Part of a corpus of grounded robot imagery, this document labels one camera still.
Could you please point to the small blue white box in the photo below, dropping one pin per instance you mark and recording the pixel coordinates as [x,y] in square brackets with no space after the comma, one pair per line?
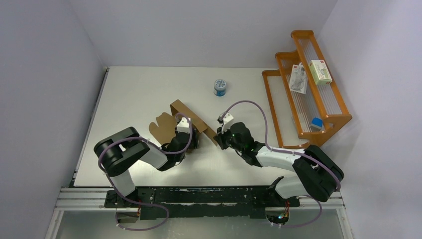
[316,124]

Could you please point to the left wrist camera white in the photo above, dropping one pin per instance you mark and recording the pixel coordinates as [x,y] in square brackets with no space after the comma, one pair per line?
[184,125]

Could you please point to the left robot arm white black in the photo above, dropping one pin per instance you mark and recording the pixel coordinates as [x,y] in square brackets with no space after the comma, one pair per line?
[118,152]

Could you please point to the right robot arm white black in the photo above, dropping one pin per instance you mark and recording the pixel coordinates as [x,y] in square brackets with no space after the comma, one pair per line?
[316,175]

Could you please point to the orange wooden rack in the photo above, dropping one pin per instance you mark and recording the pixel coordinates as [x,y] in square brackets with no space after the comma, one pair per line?
[293,112]

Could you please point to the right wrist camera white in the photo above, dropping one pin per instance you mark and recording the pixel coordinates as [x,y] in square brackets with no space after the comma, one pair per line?
[226,120]

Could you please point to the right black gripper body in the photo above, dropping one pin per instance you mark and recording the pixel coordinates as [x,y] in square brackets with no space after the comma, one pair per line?
[226,140]

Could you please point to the white green product box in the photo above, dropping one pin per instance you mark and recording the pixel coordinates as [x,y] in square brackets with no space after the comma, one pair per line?
[320,72]

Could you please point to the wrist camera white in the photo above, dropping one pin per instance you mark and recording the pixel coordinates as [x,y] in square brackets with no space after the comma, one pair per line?
[184,125]
[226,120]

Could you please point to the blue white round tin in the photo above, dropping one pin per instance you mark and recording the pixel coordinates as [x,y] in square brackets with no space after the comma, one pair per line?
[220,87]

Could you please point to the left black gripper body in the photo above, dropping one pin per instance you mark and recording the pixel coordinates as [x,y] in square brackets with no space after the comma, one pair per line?
[193,142]

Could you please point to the brown cardboard box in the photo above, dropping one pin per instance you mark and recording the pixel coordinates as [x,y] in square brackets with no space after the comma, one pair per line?
[164,127]

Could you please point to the white blister package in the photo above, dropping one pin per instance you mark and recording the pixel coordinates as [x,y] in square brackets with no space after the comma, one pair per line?
[298,79]

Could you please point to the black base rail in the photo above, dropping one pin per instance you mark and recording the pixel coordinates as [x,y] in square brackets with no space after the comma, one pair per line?
[197,202]

